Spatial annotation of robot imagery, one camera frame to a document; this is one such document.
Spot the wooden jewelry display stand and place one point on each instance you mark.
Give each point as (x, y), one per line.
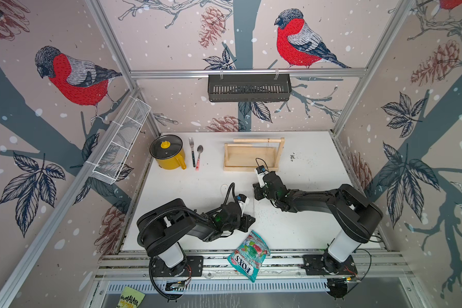
(244, 155)

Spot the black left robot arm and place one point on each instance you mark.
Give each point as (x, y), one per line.
(161, 229)

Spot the black hanging wire basket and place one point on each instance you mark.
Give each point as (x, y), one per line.
(236, 88)

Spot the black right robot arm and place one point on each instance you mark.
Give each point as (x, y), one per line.
(355, 214)

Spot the yellow green paper packet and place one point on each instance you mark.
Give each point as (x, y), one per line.
(130, 298)

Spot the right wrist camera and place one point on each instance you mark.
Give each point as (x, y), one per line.
(261, 171)

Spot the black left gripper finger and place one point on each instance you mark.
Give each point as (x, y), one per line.
(248, 220)
(244, 227)

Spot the yellow pot with glass lid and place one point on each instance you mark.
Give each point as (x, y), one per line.
(168, 151)

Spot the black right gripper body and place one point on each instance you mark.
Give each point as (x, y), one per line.
(272, 196)

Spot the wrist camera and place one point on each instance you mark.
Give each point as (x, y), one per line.
(261, 171)
(242, 201)

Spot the fork with green handle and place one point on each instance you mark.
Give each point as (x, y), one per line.
(192, 146)

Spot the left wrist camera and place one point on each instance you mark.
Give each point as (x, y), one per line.
(242, 201)

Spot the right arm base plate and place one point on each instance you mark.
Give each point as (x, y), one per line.
(319, 265)

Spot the white wire mesh shelf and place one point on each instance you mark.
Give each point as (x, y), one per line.
(108, 168)

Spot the green Foxs candy bag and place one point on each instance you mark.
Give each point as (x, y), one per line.
(248, 258)

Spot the spoon with pink handle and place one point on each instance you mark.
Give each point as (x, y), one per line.
(200, 150)

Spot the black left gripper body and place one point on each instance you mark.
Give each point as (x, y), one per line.
(235, 226)

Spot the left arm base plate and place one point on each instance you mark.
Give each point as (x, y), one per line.
(190, 265)

